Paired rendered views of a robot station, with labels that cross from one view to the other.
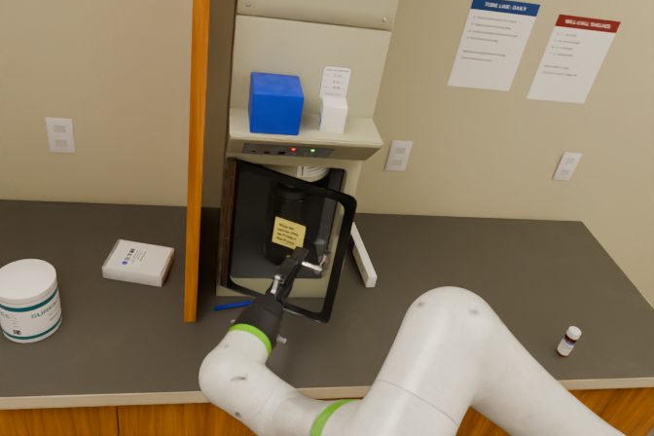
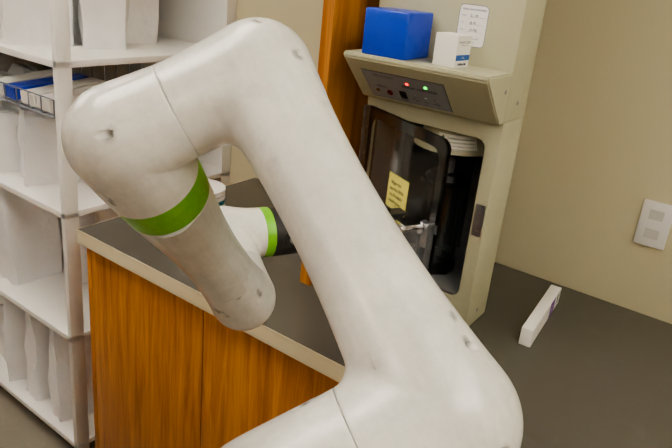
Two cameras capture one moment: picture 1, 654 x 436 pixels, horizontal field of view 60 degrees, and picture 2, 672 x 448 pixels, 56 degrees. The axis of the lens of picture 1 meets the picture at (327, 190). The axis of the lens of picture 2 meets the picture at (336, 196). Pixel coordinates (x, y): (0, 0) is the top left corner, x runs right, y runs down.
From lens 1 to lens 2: 0.90 m
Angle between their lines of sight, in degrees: 46
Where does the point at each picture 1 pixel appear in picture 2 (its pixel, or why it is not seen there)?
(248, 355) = (239, 216)
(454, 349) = (211, 40)
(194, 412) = (257, 360)
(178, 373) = not seen: hidden behind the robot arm
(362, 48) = not seen: outside the picture
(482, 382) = (226, 87)
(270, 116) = (378, 34)
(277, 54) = not seen: outside the picture
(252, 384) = not seen: hidden behind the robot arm
